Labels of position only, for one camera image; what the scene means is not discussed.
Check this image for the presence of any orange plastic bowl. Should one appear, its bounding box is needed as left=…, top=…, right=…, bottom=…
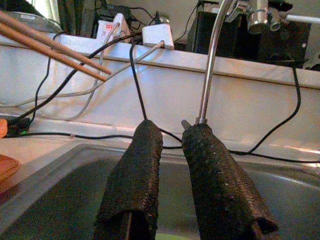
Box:
left=0, top=118, right=8, bottom=139

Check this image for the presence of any thin black cable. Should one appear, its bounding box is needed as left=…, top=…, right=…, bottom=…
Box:
left=31, top=32, right=66, bottom=123

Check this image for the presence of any white square charger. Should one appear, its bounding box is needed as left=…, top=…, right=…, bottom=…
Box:
left=141, top=23, right=175, bottom=50

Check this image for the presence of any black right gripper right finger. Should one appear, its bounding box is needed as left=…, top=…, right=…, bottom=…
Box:
left=181, top=123, right=281, bottom=240

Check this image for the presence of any brown wooden chopstick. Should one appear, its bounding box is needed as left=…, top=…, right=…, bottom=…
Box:
left=0, top=22, right=108, bottom=82
left=0, top=10, right=113, bottom=75

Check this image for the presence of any small black power brick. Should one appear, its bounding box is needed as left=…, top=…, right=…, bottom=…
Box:
left=6, top=116, right=33, bottom=138

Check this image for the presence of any chrome gooseneck faucet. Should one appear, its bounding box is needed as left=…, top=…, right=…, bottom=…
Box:
left=181, top=0, right=293, bottom=130

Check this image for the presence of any white plug adapter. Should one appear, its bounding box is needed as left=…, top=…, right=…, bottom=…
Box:
left=111, top=12, right=131, bottom=37

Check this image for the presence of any stainless steel sink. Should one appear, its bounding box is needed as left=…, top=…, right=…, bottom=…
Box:
left=0, top=143, right=320, bottom=240

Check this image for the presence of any green plate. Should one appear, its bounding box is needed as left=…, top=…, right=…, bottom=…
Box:
left=156, top=233, right=200, bottom=240

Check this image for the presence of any grey cable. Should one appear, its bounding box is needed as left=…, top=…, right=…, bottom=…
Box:
left=0, top=41, right=166, bottom=108
left=32, top=23, right=121, bottom=121

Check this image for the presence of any orange plastic plate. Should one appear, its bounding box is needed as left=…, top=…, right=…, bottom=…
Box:
left=0, top=153, right=21, bottom=195

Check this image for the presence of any large black box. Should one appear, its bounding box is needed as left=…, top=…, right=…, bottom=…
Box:
left=187, top=9, right=312, bottom=68

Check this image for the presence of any flat silver device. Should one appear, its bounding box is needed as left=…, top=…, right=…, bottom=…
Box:
left=4, top=11, right=66, bottom=35

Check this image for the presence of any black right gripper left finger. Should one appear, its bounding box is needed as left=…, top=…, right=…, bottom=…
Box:
left=93, top=119, right=164, bottom=240

